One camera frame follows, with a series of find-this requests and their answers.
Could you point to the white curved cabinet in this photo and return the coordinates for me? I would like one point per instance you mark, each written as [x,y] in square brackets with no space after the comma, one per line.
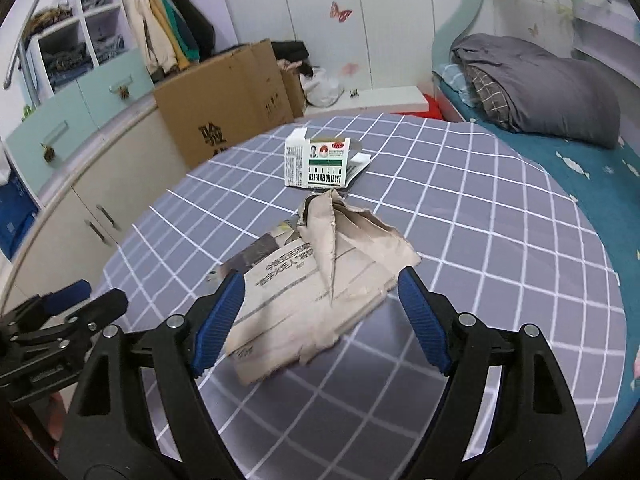
[65,220]

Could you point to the black cloth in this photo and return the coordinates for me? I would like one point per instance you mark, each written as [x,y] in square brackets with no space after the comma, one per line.
[290,52]

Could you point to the blue patterned bag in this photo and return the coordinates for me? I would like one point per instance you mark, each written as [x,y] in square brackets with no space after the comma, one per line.
[17,215]

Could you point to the white green medicine box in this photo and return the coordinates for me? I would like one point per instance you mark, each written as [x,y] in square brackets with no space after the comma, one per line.
[320,165]

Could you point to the white shelf unit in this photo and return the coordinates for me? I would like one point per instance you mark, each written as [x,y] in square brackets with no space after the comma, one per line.
[95,10]

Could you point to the person's left hand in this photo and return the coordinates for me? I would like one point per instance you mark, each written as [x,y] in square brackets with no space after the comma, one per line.
[55,420]

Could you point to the white ledge board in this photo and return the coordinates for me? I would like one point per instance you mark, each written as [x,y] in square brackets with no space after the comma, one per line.
[390,97]

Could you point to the brown cardboard sheet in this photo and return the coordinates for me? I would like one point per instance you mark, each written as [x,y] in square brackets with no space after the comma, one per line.
[310,285]

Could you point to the green hanging garment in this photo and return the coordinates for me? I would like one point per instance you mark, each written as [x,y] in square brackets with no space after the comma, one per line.
[186,35]

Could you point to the teal drawer unit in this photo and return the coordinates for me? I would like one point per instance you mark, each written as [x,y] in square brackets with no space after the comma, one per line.
[75,120]

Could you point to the cream hanging jacket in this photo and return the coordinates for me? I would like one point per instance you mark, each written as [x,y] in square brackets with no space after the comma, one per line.
[145,35]

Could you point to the grey quilt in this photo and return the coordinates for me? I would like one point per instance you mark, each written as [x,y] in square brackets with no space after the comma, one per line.
[540,90]

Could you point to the folded jeans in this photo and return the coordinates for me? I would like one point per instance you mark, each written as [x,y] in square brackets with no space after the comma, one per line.
[67,59]

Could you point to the black hanging garment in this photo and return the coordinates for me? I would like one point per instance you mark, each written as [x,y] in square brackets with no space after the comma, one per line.
[202,20]

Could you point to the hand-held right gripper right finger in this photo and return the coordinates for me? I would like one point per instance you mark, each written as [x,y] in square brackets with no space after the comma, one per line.
[422,320]

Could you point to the faint pink wall sticker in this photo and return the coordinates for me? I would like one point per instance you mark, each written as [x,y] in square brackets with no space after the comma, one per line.
[351,68]

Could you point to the grey metal rail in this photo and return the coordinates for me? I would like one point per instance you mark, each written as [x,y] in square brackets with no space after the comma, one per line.
[22,25]

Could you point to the large printed cardboard box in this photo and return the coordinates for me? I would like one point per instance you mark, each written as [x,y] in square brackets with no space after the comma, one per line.
[210,105]

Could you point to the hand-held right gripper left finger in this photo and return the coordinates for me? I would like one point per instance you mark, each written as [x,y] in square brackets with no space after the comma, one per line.
[220,320]

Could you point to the bed with teal sheet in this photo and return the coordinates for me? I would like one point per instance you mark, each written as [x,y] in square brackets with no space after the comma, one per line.
[575,175]

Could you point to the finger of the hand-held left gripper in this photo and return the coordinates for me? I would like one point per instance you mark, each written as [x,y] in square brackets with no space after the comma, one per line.
[70,296]
[107,305]

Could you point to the white plastic bag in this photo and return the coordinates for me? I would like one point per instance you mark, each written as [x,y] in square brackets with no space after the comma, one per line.
[322,87]

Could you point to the mustard hanging garment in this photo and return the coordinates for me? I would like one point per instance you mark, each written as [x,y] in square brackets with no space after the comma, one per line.
[175,47]

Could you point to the bee-shaped drawer knob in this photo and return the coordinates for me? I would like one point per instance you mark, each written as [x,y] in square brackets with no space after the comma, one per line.
[48,152]
[122,91]

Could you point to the blue checked pillow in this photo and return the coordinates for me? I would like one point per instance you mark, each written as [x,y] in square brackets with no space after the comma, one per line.
[452,82]

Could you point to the small cardboard box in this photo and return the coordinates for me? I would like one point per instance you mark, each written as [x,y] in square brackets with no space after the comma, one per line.
[292,92]

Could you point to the pink butterfly wall sticker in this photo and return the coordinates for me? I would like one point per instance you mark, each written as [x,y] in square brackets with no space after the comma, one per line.
[340,11]

